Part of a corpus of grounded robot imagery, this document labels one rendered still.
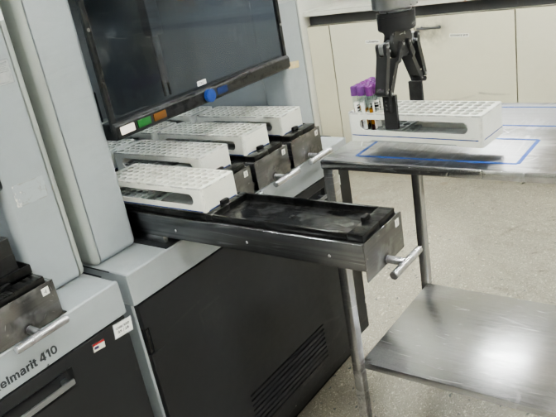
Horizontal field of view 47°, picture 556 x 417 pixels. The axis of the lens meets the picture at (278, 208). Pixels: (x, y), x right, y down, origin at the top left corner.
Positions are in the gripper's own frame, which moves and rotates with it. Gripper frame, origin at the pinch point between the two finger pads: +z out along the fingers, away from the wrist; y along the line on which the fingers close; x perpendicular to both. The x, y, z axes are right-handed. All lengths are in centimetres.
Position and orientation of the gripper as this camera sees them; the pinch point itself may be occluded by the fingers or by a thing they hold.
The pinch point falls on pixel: (405, 110)
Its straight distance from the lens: 136.5
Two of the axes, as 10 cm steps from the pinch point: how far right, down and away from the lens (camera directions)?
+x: -7.6, -1.2, 6.4
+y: 6.3, -3.9, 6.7
